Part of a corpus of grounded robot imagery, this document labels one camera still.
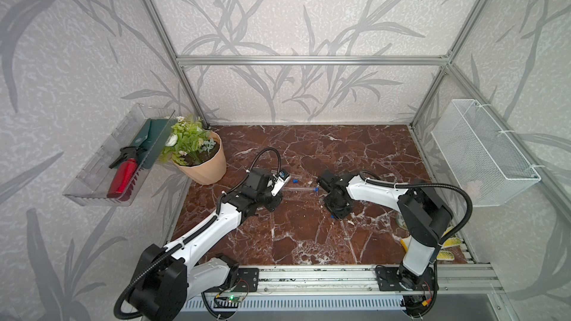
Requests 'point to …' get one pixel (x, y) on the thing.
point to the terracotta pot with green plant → (195, 150)
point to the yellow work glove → (443, 255)
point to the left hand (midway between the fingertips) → (279, 191)
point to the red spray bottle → (125, 170)
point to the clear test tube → (297, 189)
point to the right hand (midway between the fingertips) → (325, 210)
